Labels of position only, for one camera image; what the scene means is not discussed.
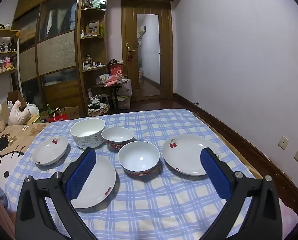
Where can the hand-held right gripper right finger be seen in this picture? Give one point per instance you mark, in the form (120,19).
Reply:
(215,177)

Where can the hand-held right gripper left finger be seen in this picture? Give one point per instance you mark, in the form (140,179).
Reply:
(81,172)

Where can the medium white cherry plate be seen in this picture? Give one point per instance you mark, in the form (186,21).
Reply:
(97,180)

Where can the large white cherry plate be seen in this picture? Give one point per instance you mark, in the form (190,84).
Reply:
(186,153)

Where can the small white cherry plate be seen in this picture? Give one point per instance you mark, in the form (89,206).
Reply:
(50,150)

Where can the large white printed bowl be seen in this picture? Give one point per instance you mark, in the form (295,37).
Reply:
(87,133)

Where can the red patterned bowl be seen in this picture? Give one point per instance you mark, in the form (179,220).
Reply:
(117,134)

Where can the plain white bowl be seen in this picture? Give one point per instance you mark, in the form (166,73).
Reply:
(139,158)

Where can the cartoon printed beige blanket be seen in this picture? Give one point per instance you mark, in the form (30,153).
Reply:
(16,140)

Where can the tan mattress pad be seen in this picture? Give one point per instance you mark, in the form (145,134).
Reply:
(239,155)

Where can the white plush toy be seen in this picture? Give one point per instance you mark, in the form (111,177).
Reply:
(18,116)

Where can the cardboard box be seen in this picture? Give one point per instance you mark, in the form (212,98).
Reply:
(72,112)
(15,98)

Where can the red paper bag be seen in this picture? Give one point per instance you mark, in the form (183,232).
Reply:
(60,117)

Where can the wicker basket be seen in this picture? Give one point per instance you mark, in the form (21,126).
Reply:
(98,111)

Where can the green bottle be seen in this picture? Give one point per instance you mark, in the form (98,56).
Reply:
(49,108)

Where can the blue plaid blanket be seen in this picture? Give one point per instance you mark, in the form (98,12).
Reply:
(149,205)

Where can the pink bedsheet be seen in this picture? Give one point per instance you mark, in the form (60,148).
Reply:
(289,215)

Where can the plastic storage box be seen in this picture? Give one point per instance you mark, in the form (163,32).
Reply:
(125,97)

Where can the wooden figurine display shelf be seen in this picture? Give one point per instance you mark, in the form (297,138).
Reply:
(3,55)

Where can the small dark table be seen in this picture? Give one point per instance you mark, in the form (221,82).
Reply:
(113,86)

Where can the pink cloth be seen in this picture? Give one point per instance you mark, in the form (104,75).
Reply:
(112,80)

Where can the wooden corner shelf unit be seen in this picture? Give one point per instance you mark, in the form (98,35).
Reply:
(93,67)

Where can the red gift box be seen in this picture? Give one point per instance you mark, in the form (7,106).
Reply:
(116,70)

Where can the wooden wardrobe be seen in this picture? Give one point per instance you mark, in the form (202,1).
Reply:
(56,55)

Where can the door mirror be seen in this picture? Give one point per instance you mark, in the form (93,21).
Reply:
(149,55)

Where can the wooden door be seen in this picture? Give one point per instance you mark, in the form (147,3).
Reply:
(129,30)

